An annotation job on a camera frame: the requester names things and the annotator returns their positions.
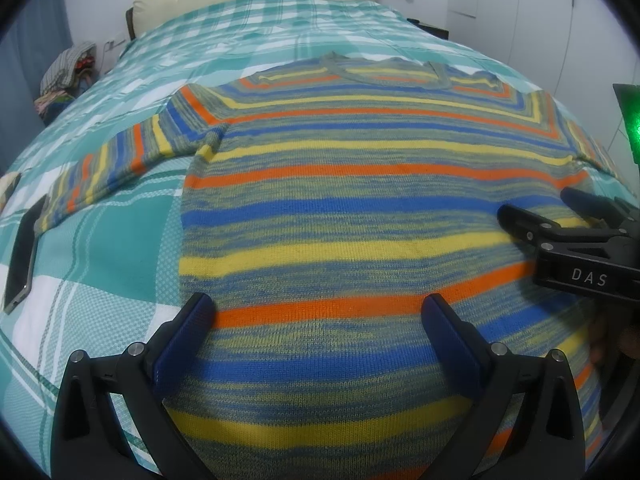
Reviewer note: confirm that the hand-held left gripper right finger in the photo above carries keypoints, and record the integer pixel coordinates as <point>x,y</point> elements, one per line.
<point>447,340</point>

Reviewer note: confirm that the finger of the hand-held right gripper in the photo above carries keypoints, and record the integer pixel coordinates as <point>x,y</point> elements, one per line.
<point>530,225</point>
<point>595,207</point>

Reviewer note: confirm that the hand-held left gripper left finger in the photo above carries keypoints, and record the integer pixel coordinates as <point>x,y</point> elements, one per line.
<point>187,332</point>

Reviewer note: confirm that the striped knit sweater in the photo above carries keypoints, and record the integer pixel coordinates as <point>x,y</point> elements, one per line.
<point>350,210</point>

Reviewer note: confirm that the pile of clothes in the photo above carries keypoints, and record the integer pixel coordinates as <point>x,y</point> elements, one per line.
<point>62,77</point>

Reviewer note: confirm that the person's right hand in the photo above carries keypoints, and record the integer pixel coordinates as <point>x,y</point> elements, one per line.
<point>599,340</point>

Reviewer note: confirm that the teal plaid bedsheet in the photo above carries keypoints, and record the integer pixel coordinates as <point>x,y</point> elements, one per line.
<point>110,260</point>

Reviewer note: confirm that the dark smartphone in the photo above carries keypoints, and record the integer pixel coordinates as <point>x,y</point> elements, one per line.
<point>22,255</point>

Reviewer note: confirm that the white wardrobe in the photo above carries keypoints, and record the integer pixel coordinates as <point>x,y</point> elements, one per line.
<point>525,10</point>

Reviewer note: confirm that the dark bedside table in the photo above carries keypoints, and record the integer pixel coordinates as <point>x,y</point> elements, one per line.
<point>430,27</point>

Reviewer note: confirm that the wooden headboard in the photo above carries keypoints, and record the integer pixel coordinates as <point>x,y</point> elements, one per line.
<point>131,22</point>

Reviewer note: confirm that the blue grey curtain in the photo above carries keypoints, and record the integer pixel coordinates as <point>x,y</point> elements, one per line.
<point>45,35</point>

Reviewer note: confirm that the white wall outlet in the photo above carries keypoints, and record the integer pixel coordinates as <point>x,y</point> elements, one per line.
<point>115,44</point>

